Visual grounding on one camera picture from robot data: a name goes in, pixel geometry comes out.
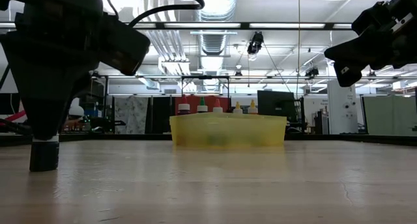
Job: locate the white pillar cabinet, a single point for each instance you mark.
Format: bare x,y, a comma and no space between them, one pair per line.
342,106

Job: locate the black ceiling camera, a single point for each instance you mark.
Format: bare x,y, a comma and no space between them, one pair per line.
255,43
312,71

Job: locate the large red food coloring bottle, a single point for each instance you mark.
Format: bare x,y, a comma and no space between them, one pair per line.
184,107

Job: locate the grey patterned curtain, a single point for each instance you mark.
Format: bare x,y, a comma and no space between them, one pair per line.
130,113

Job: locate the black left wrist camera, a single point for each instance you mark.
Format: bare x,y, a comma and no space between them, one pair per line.
127,45

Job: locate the small white-capped dropper bottle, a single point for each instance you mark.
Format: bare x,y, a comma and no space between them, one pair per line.
44,155

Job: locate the silver ventilation duct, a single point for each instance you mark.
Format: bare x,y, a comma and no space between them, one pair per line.
213,38

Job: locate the yellow translucent plastic bin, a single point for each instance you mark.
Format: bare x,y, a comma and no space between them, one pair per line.
228,131

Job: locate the black flat screen monitor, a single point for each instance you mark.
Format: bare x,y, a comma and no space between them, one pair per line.
275,105

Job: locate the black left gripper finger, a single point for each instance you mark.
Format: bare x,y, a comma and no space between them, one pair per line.
45,97
79,80

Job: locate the pale green partition panel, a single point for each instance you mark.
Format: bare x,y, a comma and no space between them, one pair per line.
391,115

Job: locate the large yellow food coloring bottle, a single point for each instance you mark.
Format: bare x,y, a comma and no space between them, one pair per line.
253,108
238,109

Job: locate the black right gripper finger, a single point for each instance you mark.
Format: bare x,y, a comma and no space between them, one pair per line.
358,51

